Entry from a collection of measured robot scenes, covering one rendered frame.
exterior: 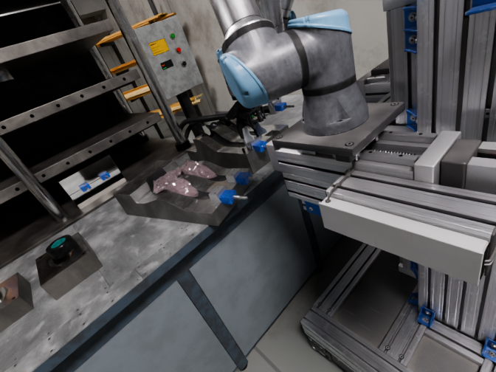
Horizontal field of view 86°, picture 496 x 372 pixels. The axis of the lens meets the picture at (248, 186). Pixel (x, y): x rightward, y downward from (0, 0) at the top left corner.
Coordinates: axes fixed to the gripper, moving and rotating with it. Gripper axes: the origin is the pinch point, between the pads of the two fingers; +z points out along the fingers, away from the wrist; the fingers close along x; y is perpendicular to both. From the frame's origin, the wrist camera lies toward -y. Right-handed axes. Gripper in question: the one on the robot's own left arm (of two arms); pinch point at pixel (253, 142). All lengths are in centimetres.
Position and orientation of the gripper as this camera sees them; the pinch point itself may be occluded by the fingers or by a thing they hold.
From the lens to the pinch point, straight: 107.5
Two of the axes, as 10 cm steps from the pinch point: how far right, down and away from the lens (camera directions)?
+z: 3.1, 8.1, 4.9
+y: 6.6, 1.9, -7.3
